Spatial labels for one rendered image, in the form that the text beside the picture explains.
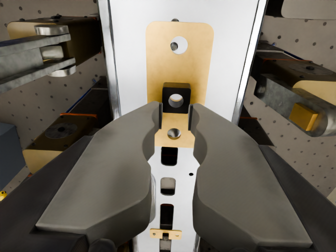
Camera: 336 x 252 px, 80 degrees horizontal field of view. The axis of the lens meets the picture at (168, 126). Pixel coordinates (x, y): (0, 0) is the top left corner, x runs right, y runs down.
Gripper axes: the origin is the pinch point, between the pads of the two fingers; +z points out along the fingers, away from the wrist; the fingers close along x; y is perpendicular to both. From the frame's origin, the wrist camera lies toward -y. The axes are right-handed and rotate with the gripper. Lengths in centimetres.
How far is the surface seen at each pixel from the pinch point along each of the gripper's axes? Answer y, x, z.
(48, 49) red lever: 0.1, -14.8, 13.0
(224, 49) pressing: 0.7, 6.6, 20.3
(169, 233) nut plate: 46, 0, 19
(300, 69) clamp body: 3.3, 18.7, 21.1
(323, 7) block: -4.8, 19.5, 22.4
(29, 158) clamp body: 16.9, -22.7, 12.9
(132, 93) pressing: 8.1, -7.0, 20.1
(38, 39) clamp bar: -1.4, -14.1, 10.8
